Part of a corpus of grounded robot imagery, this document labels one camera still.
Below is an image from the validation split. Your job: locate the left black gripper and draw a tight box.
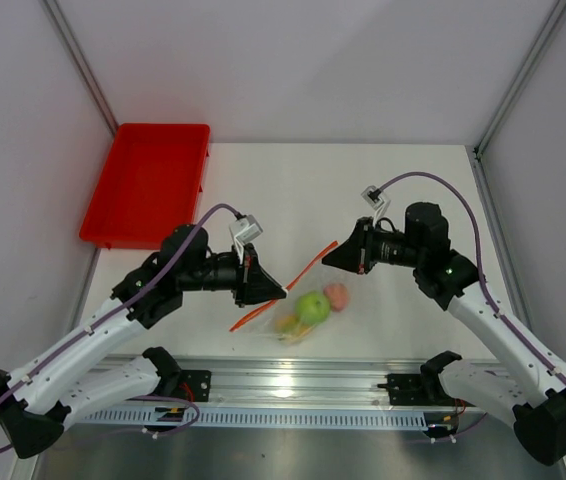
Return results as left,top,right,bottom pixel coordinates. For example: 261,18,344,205
179,242,286,308

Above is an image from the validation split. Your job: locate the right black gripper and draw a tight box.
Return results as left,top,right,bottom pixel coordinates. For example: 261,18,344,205
322,217,424,275

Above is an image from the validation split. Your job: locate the pink peach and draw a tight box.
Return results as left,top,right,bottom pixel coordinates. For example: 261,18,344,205
323,283,350,312

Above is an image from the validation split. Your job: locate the clear zip top bag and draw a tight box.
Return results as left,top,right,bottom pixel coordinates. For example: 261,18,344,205
229,241,354,345

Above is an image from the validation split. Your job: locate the yellow orange mango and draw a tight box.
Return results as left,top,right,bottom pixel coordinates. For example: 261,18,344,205
274,315,313,344

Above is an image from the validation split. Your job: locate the green apple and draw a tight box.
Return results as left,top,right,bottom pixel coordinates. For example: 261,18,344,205
295,291,331,326

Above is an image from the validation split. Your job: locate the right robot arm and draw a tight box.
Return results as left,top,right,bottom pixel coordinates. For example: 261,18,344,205
322,202,566,466

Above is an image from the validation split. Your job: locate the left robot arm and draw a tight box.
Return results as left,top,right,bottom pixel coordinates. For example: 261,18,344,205
0,216,287,459

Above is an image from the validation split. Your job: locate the red plastic tray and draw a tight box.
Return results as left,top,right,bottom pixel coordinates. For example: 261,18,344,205
79,123,211,250

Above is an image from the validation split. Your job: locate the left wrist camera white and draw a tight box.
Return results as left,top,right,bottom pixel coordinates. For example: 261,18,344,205
229,214,263,251

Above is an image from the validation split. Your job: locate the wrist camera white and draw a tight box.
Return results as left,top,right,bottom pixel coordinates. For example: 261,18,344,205
229,214,263,251
361,185,390,224

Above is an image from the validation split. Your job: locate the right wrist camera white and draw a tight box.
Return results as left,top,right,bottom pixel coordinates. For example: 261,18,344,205
361,185,390,224

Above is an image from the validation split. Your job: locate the aluminium mounting rail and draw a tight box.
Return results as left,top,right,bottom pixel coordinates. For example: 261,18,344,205
87,355,566,414

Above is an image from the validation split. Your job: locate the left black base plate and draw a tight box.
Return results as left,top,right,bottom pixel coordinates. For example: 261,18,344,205
161,370,212,403

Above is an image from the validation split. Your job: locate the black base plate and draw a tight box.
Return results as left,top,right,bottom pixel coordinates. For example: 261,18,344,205
161,370,212,403
376,373,473,407

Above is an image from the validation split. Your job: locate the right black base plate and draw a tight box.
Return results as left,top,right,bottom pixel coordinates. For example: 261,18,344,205
376,373,473,407

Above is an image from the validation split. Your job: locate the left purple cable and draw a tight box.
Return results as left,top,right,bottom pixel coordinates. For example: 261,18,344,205
0,203,244,459

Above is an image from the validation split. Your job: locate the white slotted cable duct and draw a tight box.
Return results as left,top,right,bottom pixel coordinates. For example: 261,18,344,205
82,406,428,431

